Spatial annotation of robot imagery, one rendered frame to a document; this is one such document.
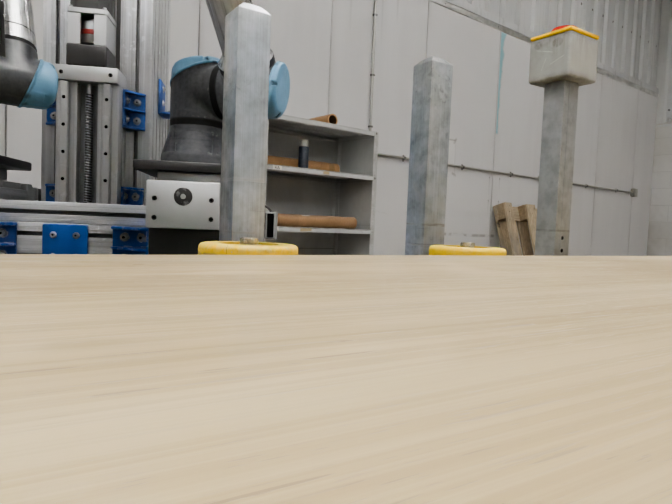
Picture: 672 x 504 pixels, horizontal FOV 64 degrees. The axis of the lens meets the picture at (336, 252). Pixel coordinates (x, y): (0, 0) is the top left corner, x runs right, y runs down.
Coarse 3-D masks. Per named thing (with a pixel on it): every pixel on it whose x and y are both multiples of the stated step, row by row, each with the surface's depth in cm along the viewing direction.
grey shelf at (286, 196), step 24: (288, 120) 318; (312, 120) 329; (288, 144) 370; (312, 144) 383; (336, 144) 396; (360, 144) 377; (288, 168) 321; (360, 168) 377; (288, 192) 373; (312, 192) 385; (336, 192) 398; (360, 192) 377; (360, 216) 377; (264, 240) 313; (288, 240) 375; (312, 240) 388; (336, 240) 398; (360, 240) 377
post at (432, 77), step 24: (432, 72) 65; (432, 96) 66; (432, 120) 66; (432, 144) 66; (432, 168) 66; (408, 192) 69; (432, 192) 67; (408, 216) 69; (432, 216) 67; (408, 240) 69; (432, 240) 67
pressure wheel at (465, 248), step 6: (432, 246) 57; (438, 246) 56; (444, 246) 55; (450, 246) 56; (456, 246) 60; (462, 246) 57; (468, 246) 57; (474, 246) 57; (480, 246) 60; (432, 252) 56; (438, 252) 55; (444, 252) 55; (450, 252) 54; (456, 252) 54; (462, 252) 54; (468, 252) 54; (474, 252) 53; (480, 252) 53; (486, 252) 54; (492, 252) 54; (498, 252) 54; (504, 252) 55
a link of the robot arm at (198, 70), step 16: (176, 64) 115; (192, 64) 113; (208, 64) 115; (176, 80) 115; (192, 80) 114; (208, 80) 113; (176, 96) 115; (192, 96) 114; (208, 96) 113; (176, 112) 115; (192, 112) 114; (208, 112) 115
